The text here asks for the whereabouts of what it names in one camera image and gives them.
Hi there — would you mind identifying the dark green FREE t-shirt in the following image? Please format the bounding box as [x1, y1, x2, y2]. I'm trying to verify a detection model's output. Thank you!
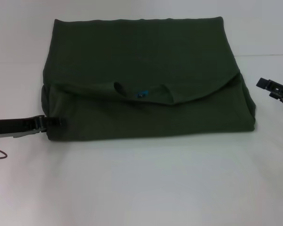
[41, 16, 257, 143]

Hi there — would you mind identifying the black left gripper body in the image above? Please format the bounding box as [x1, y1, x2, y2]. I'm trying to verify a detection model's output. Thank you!
[0, 114, 48, 139]

